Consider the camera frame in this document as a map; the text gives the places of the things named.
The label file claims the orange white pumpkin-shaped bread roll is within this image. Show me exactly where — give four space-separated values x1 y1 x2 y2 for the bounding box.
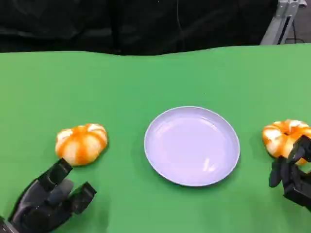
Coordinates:
55 123 109 166

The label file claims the grey metal frame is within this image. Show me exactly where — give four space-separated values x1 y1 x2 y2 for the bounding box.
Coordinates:
259 0 301 46

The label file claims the black floor cable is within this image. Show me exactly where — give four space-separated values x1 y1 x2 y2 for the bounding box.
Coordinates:
284 19 308 44

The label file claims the green table cloth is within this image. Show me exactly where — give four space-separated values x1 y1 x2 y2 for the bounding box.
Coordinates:
0 43 311 233

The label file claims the lilac plate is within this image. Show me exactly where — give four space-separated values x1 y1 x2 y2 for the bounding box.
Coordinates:
143 106 241 187

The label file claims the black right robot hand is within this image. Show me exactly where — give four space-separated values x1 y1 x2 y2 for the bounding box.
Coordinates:
268 134 311 214

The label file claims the black backdrop cloth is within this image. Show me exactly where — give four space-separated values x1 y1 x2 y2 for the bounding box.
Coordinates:
0 0 279 56

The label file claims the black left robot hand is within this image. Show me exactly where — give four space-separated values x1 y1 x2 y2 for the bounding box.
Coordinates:
7 157 98 233

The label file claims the orange white ring-shaped bread roll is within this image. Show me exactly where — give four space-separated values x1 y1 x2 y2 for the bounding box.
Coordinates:
262 119 311 166

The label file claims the thin black hanging cable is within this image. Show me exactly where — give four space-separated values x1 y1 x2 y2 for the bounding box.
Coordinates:
176 0 184 32

